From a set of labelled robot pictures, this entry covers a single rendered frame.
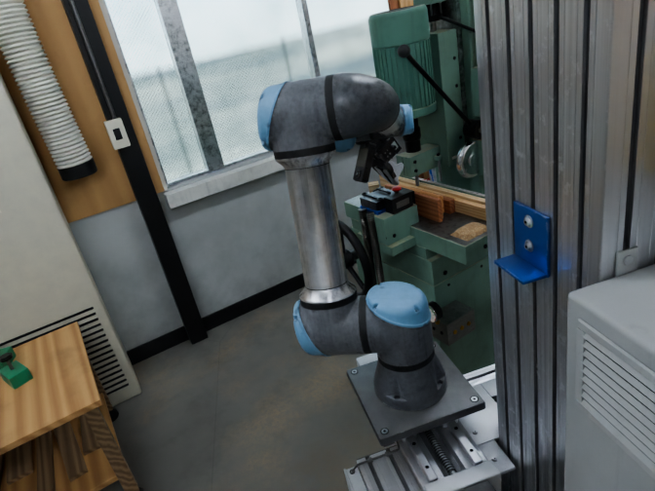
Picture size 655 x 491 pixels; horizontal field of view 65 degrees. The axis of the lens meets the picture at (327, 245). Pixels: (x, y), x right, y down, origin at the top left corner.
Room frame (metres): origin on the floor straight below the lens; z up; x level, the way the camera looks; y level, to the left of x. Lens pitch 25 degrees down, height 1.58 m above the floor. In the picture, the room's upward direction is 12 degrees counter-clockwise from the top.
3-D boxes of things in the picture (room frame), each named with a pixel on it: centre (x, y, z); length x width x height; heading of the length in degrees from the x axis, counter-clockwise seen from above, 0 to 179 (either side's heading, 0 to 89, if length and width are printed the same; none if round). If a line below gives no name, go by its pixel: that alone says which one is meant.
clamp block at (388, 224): (1.48, -0.21, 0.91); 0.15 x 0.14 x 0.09; 28
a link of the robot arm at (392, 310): (0.84, -0.10, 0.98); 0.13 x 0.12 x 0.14; 75
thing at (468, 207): (1.49, -0.42, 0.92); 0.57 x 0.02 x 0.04; 28
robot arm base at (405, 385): (0.84, -0.11, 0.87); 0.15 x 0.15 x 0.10
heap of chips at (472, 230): (1.31, -0.41, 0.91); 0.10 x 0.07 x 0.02; 118
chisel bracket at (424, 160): (1.64, -0.36, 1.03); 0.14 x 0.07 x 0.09; 118
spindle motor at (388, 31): (1.63, -0.34, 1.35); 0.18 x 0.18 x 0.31
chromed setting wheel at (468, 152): (1.58, -0.52, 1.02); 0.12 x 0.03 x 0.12; 118
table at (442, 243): (1.52, -0.28, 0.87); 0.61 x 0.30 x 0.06; 28
